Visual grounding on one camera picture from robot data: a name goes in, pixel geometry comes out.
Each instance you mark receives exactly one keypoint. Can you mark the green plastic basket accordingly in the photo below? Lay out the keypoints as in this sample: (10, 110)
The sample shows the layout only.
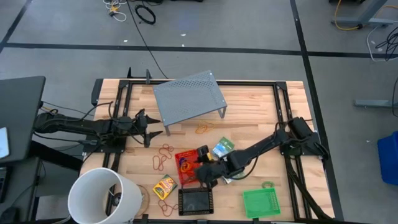
(261, 203)

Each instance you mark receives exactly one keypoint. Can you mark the blue green card packet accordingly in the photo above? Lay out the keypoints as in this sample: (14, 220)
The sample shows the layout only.
(224, 147)

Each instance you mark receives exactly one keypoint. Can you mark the white lamp shade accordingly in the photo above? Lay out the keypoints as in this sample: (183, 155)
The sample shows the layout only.
(93, 183)

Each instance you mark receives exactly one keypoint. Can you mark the black side desk top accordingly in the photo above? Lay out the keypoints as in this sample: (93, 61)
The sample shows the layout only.
(21, 109)

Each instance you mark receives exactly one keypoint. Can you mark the grey desk leg frame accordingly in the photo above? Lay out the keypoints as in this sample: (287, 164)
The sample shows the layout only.
(373, 21)

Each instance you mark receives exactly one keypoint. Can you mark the clear plastic supplies packet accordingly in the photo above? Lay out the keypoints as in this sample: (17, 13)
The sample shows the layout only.
(227, 180)

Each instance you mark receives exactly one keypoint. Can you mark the small yellow box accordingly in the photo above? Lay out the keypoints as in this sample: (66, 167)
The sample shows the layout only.
(211, 156)

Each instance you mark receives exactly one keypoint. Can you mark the blue plastic bin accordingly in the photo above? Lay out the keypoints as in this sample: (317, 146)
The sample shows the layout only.
(388, 158)

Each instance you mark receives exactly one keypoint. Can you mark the black table frame rails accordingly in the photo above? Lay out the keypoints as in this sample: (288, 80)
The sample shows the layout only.
(248, 83)

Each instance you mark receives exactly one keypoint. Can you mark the red rubber band bundle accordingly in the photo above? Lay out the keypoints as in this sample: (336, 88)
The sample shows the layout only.
(163, 157)
(168, 207)

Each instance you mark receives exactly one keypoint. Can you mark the red plastic basket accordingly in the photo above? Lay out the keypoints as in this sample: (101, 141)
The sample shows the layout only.
(179, 177)

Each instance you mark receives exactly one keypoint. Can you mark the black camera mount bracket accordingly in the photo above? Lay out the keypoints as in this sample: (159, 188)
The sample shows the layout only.
(148, 76)

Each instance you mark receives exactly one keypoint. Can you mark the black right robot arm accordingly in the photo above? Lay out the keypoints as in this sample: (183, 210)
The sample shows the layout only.
(264, 144)

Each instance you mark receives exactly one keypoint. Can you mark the round wooden lamp base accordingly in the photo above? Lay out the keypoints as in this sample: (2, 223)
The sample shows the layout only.
(146, 200)

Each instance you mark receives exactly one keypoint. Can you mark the black side desk frame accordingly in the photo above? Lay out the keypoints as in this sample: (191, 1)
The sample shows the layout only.
(56, 155)

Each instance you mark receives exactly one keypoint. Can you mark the black plastic basket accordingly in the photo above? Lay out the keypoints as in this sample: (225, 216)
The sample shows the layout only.
(196, 202)

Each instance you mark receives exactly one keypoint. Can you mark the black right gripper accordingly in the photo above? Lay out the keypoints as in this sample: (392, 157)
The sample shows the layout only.
(210, 172)

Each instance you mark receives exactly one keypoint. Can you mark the yellow Crayola crayon box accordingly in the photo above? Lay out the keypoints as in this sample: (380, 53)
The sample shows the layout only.
(164, 187)

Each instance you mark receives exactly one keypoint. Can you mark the grey perforated metal riser shelf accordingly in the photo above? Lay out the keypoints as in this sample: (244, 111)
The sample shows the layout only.
(189, 98)

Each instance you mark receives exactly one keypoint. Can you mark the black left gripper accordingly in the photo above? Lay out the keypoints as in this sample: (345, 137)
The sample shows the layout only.
(141, 126)

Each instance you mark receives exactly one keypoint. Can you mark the black table edge pad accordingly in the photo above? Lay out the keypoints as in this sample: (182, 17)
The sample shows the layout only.
(97, 91)

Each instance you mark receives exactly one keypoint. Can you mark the grey desk foot bar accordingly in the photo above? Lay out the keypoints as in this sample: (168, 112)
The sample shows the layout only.
(373, 103)

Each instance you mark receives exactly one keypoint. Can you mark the yellow rubber band bundle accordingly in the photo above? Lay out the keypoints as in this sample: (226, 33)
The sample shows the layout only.
(200, 129)

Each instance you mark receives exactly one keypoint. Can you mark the black lamp socket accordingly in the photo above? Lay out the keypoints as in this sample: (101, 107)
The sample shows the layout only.
(117, 199)

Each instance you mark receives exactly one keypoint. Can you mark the white flat device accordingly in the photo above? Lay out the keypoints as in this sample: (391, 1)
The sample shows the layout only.
(3, 143)

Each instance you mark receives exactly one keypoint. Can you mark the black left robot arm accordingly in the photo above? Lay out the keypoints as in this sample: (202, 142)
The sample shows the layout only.
(77, 126)

